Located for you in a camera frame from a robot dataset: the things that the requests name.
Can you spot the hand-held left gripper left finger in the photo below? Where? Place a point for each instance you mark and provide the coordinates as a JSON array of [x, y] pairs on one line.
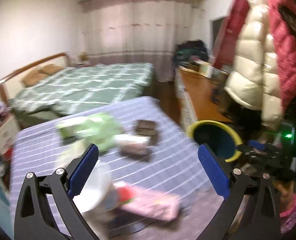
[[84, 167]]

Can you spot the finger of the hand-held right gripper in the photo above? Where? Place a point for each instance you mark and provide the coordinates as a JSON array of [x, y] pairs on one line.
[[244, 150]]

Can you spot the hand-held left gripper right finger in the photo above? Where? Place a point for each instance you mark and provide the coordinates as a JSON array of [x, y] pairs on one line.
[[212, 170]]

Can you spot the white pill bottle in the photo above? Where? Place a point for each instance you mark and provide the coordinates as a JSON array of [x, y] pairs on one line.
[[95, 187]]

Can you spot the yellow rimmed waste bin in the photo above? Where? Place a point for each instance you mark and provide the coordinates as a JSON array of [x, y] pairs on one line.
[[216, 140]]

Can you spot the green and white drink bottle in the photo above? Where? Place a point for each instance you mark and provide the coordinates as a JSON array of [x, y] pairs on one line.
[[93, 128]]

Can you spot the dark brown packet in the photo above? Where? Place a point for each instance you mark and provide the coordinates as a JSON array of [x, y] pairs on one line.
[[135, 152]]

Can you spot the pink carton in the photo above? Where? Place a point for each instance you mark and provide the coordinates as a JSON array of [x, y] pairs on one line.
[[148, 201]]

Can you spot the brown box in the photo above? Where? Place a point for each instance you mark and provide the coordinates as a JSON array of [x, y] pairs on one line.
[[146, 127]]

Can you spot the person's right forearm pink sleeve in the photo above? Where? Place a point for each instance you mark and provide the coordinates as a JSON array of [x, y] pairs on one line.
[[290, 212]]

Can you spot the person's right hand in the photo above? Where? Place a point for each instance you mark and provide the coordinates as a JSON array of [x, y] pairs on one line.
[[285, 190]]

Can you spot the blue checked tablecloth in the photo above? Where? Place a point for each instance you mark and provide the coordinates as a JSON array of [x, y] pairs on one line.
[[163, 170]]

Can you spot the wooden desk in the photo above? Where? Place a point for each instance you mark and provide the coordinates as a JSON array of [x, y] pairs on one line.
[[202, 97]]

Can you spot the green plaid blanket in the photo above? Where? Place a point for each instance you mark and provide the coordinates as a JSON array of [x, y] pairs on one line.
[[88, 85]]

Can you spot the green and yellow box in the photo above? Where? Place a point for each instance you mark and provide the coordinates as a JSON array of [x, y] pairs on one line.
[[211, 71]]

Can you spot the white nightstand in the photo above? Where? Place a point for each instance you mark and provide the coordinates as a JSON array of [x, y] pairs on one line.
[[3, 137]]

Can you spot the cream puffer jacket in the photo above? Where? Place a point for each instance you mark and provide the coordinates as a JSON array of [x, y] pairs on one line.
[[255, 62]]

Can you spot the brown pillow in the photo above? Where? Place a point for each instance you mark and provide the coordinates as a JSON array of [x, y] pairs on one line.
[[51, 69], [32, 77]]

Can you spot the tissue box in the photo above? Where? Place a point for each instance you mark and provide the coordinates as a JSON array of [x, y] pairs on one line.
[[84, 57]]

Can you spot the pile of dark clothes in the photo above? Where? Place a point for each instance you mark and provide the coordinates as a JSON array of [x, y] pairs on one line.
[[191, 51]]

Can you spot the wooden bed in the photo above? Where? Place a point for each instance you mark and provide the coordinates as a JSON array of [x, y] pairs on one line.
[[18, 72]]

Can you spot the red puffer jacket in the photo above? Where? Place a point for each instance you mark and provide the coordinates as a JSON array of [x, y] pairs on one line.
[[287, 37]]

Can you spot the pink beige curtain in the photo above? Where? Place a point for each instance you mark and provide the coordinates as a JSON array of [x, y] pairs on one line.
[[143, 35]]

